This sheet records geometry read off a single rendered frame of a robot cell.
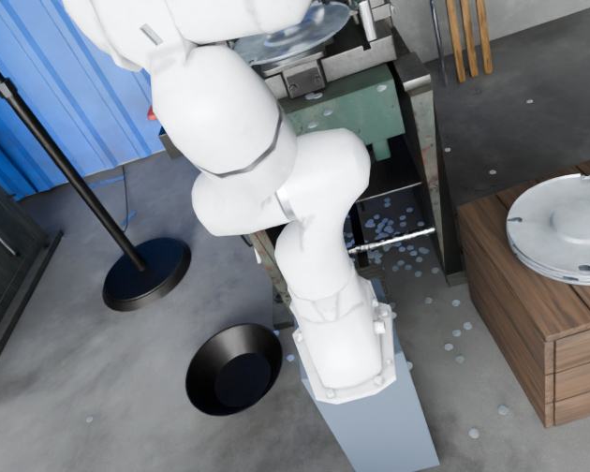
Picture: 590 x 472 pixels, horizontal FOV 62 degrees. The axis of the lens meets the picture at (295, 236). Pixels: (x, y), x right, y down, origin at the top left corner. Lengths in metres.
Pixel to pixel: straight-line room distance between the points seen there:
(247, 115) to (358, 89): 0.75
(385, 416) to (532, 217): 0.51
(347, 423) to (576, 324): 0.45
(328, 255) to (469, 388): 0.70
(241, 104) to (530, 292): 0.75
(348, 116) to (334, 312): 0.57
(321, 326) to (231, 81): 0.47
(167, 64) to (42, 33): 2.32
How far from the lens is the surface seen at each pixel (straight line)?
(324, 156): 0.64
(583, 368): 1.13
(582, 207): 1.17
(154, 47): 0.46
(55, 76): 2.82
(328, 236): 0.70
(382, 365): 0.85
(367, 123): 1.22
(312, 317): 0.80
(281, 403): 1.43
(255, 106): 0.46
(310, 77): 1.22
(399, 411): 1.02
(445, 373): 1.36
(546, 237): 1.11
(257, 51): 1.20
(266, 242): 1.34
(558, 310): 1.03
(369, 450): 1.14
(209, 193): 0.66
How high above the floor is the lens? 1.16
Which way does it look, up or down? 39 degrees down
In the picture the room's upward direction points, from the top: 24 degrees counter-clockwise
